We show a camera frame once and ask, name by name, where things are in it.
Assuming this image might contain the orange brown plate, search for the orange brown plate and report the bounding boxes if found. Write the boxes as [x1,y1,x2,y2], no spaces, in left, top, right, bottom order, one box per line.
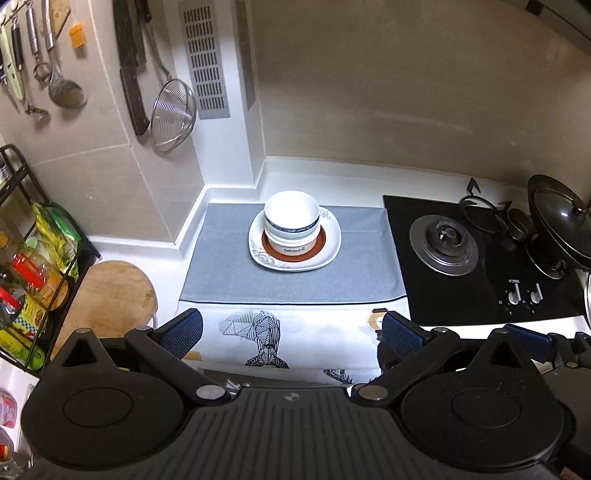
[262,228,327,263]

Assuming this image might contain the white bowl blue rim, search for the white bowl blue rim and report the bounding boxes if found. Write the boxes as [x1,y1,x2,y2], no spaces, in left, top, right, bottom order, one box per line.
[263,190,321,241]

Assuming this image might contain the beige bowl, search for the beige bowl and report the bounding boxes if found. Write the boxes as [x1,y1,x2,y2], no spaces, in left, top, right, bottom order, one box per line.
[264,231,319,257]

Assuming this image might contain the black kitchen knife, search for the black kitchen knife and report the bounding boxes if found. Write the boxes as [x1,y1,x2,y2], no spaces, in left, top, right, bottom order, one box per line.
[112,0,149,136]

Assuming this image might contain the white patterned cloth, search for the white patterned cloth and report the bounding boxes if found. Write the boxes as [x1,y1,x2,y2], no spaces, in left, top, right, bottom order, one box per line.
[177,297,410,385]

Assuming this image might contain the round wooden cutting board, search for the round wooden cutting board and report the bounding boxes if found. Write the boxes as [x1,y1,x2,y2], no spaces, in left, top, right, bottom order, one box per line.
[50,261,158,360]

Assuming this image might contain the grey table mat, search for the grey table mat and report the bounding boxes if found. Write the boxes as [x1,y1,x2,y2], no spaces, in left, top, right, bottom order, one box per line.
[180,203,406,305]

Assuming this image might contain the black gas stove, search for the black gas stove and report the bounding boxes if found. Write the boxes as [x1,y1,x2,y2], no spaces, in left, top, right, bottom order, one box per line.
[384,196,585,326]

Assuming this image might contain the stove pot support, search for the stove pot support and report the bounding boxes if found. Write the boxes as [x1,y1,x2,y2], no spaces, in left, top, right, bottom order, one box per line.
[459,178,534,251]

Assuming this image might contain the black wok lid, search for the black wok lid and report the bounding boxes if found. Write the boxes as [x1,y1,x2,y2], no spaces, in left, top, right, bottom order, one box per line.
[528,174,590,271]

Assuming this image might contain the small white floral plate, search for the small white floral plate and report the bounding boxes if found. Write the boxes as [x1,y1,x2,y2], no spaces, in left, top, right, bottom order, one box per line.
[249,207,342,273]

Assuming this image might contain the metal strainer skimmer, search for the metal strainer skimmer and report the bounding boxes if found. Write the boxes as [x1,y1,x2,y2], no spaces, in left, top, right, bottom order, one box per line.
[135,0,197,154]

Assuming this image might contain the metal ladle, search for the metal ladle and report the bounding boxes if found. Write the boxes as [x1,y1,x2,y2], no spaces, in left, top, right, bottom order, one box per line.
[41,0,87,110]

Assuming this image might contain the black wire rack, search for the black wire rack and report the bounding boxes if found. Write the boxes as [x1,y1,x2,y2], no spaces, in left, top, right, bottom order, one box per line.
[1,144,100,376]

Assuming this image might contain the metal wall vent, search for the metal wall vent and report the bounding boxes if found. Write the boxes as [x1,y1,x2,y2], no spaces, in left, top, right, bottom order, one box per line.
[178,1,229,120]

